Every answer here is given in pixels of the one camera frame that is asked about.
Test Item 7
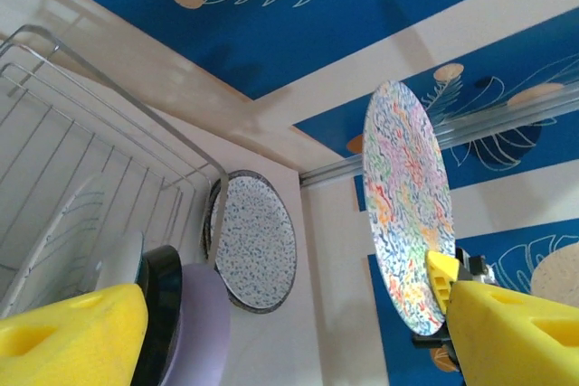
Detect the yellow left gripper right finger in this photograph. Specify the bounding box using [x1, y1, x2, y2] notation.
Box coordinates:
[445, 279, 579, 386]

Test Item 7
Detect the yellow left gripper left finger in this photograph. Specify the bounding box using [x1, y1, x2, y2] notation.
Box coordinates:
[0, 283, 149, 386]

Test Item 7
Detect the colourful squiggle pattern plate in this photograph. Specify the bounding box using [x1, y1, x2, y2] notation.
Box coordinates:
[361, 80, 457, 338]

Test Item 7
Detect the white blue grid plate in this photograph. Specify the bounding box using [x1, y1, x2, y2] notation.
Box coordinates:
[0, 173, 108, 315]

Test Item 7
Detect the lilac plate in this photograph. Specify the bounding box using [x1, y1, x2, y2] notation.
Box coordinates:
[157, 262, 233, 386]

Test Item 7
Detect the dark red rimmed plate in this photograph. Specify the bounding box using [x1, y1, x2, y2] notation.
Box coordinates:
[133, 244, 185, 386]

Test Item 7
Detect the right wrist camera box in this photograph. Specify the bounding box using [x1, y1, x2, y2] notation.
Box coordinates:
[454, 248, 497, 287]

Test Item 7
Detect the aluminium corner post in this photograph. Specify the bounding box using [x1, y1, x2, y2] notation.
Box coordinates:
[298, 82, 579, 188]

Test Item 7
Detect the metal wire dish rack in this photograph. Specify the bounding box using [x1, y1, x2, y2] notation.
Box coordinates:
[0, 24, 227, 315]

